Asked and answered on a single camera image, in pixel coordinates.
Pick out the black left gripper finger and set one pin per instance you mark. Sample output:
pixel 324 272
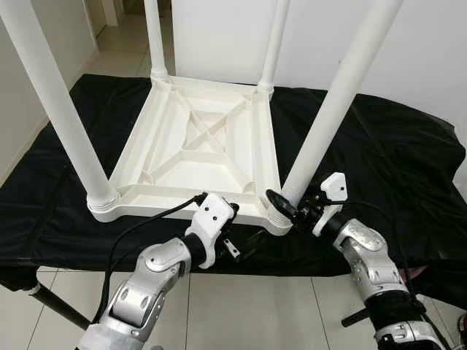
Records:
pixel 236 209
pixel 254 240

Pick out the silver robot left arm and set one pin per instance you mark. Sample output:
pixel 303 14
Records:
pixel 149 273

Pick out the white plastic table top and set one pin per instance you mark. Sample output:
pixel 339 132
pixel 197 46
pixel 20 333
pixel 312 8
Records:
pixel 197 146

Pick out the black table cloth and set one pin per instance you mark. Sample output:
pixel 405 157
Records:
pixel 408 160

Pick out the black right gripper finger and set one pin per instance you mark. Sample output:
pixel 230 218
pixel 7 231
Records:
pixel 281 204

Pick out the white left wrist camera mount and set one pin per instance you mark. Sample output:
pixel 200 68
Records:
pixel 214 215

